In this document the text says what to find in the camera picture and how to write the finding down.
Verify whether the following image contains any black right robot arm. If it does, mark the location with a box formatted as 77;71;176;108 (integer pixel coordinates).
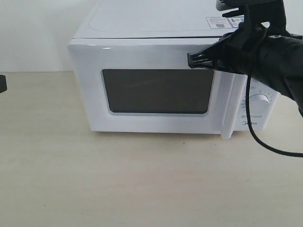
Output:
216;23;303;113

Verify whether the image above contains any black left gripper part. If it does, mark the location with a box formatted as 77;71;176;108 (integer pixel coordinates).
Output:
0;75;7;93

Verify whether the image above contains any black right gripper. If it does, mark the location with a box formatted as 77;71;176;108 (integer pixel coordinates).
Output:
187;22;267;75

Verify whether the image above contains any black speckled camera mount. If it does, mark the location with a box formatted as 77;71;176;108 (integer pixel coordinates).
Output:
215;0;290;37

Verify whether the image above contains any white red warning sticker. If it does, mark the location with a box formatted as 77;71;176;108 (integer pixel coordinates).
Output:
206;17;233;29

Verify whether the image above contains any white Midea microwave body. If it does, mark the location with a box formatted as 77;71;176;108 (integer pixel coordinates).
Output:
72;0;285;132

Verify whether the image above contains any black camera cable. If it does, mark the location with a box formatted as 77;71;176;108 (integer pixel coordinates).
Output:
245;26;303;158

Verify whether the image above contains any white microwave door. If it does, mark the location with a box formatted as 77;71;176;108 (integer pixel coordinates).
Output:
68;38;246;139

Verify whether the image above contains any lower white timer knob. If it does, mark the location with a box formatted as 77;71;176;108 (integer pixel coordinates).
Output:
249;94;270;114

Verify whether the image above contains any blue energy label sticker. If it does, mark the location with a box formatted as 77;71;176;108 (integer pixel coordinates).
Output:
227;16;244;28

